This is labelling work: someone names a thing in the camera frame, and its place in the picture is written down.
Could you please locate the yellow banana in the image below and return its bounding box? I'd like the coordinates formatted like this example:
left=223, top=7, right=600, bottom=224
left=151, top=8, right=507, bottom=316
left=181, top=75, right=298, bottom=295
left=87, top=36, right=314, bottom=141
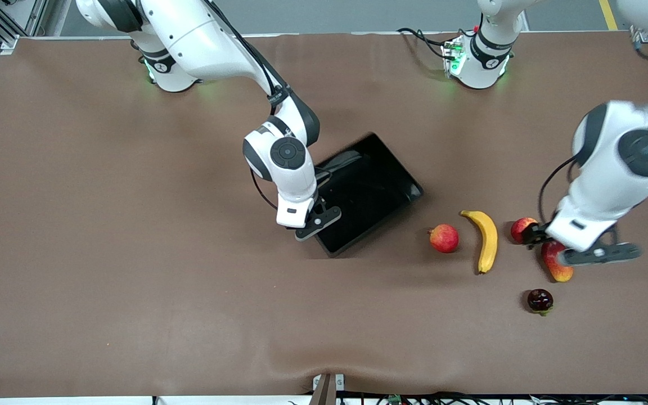
left=459, top=210, right=499, bottom=276

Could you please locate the aluminium frame with black rails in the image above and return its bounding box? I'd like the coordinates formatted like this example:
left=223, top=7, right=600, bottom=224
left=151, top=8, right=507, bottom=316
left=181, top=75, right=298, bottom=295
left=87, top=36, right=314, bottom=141
left=0, top=0, right=50, bottom=55

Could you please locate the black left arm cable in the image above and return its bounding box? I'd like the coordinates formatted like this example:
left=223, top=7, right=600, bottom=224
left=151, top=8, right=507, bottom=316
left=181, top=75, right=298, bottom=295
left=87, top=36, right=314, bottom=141
left=538, top=156, right=579, bottom=226

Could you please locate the black plastic box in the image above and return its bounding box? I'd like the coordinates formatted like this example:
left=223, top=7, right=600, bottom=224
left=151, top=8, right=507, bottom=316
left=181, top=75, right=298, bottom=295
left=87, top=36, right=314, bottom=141
left=312, top=132, right=425, bottom=258

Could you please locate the brown table mat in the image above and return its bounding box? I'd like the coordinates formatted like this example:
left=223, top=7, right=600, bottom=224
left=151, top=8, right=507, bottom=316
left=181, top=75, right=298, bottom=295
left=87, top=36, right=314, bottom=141
left=0, top=31, right=648, bottom=397

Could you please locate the red yellow mango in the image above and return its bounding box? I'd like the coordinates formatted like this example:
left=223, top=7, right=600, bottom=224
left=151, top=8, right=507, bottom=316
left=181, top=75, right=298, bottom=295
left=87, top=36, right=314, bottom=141
left=542, top=241, right=574, bottom=283

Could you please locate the pinkish red apple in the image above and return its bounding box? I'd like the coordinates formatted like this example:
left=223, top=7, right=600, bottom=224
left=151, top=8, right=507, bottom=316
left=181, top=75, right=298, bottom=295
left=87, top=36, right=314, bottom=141
left=428, top=224, right=460, bottom=254

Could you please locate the black base power cable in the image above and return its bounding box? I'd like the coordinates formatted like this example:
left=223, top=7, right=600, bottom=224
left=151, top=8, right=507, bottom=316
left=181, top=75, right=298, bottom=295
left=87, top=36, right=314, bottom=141
left=396, top=26, right=449, bottom=60

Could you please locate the dark red apple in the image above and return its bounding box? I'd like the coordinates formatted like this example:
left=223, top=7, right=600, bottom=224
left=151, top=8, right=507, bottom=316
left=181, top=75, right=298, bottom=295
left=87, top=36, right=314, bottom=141
left=511, top=217, right=539, bottom=245

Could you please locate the grey bracket with brown post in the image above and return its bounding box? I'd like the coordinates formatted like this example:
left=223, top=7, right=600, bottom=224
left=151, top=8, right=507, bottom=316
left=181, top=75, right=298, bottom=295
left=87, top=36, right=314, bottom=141
left=310, top=373, right=346, bottom=405

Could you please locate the dark purple mangosteen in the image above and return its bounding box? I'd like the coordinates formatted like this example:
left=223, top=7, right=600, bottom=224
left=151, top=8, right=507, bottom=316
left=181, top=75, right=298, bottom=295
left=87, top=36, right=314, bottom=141
left=527, top=289, right=554, bottom=317

